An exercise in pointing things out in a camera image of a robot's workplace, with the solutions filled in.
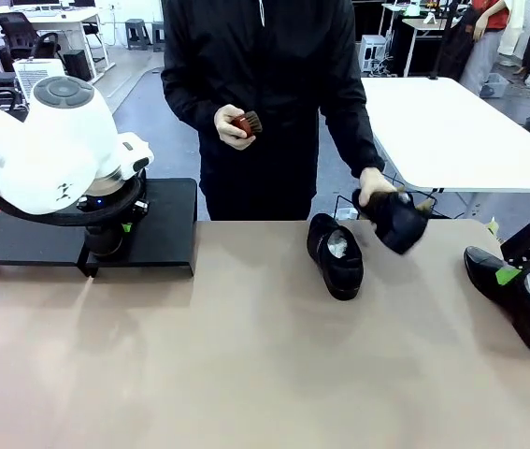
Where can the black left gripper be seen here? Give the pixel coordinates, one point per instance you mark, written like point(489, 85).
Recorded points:
point(105, 207)

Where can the black suede shoe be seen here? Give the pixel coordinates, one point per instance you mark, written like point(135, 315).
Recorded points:
point(400, 224)
point(339, 276)

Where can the brown shoe brush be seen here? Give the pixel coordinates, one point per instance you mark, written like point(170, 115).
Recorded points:
point(250, 122)

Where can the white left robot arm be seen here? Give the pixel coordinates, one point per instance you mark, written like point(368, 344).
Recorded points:
point(35, 154)

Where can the person right forearm black sleeve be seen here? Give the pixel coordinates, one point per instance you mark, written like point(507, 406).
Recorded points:
point(190, 107)

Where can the person left forearm black sleeve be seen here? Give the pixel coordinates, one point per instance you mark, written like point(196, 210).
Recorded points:
point(353, 140)

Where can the person right hand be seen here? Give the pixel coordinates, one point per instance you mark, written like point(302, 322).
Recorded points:
point(224, 128)

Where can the person left hand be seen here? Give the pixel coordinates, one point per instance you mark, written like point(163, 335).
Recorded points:
point(376, 182)

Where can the black computer tower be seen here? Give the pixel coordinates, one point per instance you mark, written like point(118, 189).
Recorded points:
point(77, 65)

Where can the large white table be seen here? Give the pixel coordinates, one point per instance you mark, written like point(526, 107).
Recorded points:
point(433, 131)

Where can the white air purifier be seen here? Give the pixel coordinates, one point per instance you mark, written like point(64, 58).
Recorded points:
point(40, 75)

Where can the grey plastic bin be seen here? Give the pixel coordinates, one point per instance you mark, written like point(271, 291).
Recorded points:
point(496, 86)

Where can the grey plastic stool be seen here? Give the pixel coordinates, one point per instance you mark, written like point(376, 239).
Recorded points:
point(158, 35)
point(136, 33)

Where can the person torso black jacket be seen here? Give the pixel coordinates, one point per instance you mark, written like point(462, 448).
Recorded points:
point(264, 70)

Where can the white office desk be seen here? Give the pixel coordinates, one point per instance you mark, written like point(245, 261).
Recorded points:
point(59, 18)

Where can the white hanging garment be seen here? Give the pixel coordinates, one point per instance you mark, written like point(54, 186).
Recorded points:
point(517, 28)

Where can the mannequin in red top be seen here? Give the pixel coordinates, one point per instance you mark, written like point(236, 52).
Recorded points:
point(496, 14)

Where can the beige top desk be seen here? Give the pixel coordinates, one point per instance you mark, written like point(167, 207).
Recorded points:
point(428, 23)

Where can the white computer case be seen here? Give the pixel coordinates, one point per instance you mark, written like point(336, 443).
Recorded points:
point(374, 53)

